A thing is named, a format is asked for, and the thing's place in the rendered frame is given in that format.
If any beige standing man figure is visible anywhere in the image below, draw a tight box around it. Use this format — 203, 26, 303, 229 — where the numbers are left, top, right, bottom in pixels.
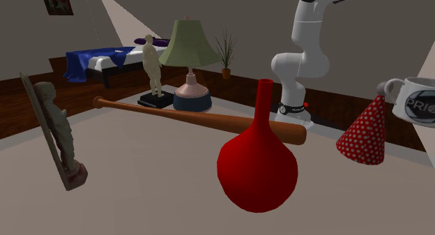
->
137, 33, 176, 109

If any brown wooden baseball bat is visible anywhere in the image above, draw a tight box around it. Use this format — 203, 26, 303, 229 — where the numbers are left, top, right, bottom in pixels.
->
92, 96, 307, 146

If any green-shaded pink table lamp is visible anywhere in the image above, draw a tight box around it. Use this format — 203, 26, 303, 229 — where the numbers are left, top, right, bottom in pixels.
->
158, 15, 222, 113

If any red round long-necked vase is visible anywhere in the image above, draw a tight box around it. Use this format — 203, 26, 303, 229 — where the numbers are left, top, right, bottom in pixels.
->
216, 78, 299, 213

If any bed with blue blanket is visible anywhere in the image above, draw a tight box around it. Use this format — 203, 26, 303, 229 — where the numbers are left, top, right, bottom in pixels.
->
63, 36, 171, 89

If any dark wall picture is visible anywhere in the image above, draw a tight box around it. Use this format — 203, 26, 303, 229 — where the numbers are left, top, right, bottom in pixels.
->
40, 0, 75, 17

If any white printed mug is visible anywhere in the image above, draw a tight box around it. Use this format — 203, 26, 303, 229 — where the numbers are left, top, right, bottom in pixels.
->
383, 77, 435, 129

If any red white-dotted party hat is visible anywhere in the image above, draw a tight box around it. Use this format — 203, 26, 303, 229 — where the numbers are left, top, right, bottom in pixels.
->
335, 81, 388, 166

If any grey stone relief figure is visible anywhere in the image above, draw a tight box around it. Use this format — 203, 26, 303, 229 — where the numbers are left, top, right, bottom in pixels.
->
19, 70, 89, 192

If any potted green plant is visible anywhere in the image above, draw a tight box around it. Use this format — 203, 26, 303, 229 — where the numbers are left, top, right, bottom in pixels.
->
214, 26, 238, 80

